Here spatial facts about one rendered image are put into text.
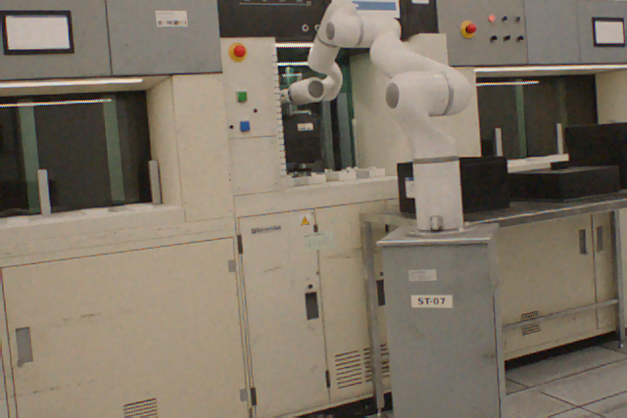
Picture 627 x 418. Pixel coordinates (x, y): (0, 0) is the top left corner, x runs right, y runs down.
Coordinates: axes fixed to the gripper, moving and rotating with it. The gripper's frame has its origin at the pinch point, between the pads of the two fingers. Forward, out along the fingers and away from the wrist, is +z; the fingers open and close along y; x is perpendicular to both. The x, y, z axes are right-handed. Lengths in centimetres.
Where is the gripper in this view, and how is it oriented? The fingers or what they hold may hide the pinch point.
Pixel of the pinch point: (281, 98)
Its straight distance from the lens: 268.4
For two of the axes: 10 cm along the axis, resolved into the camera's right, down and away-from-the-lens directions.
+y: 9.1, -0.9, 4.1
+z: -4.1, -0.1, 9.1
